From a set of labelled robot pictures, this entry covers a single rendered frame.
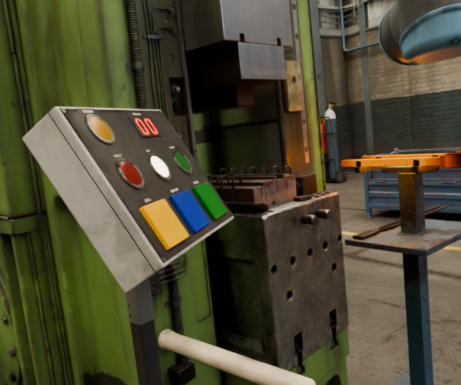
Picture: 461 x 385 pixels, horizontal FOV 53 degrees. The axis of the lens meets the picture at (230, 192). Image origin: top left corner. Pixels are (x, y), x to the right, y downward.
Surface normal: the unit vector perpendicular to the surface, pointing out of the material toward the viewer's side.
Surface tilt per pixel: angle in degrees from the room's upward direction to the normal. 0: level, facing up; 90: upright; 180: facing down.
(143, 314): 90
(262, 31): 90
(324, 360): 90
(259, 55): 90
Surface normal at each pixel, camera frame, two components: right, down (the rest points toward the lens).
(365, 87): -0.80, 0.16
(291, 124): 0.73, 0.01
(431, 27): -0.59, 0.22
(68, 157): -0.30, 0.15
